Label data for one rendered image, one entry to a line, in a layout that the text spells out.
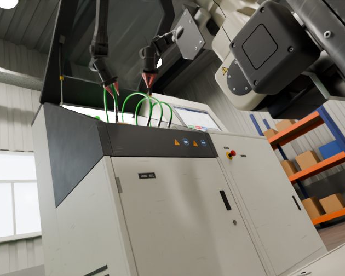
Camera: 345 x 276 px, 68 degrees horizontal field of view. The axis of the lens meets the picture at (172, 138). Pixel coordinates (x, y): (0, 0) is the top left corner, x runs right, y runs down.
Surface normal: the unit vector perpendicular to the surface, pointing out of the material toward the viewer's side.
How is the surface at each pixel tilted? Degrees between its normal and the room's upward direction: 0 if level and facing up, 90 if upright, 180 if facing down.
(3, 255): 90
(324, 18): 90
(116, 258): 90
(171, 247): 90
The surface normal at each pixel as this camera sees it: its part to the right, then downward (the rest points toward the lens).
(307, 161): -0.66, -0.12
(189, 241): 0.60, -0.51
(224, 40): -0.83, 0.03
